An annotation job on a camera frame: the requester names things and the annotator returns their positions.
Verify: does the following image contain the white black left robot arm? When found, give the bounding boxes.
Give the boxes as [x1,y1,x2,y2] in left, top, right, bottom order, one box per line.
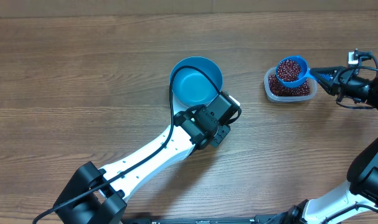
[54,91,241,224]

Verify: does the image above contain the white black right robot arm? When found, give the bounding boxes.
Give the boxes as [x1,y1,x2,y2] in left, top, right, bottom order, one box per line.
[272,62,378,223]

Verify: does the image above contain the white digital kitchen scale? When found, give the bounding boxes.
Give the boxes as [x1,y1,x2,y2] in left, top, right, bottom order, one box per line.
[172,95,189,115]

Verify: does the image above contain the teal blue bowl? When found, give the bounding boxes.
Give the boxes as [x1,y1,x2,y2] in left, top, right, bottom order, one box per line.
[170,57,224,106]

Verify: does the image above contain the red adzuki beans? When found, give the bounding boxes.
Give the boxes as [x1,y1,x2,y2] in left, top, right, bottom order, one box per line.
[268,74,311,96]

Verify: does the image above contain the clear plastic container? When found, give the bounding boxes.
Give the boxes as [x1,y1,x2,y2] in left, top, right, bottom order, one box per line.
[263,67,318,103]

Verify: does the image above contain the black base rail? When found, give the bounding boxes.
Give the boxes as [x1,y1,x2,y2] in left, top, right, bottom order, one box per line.
[121,212,295,224]

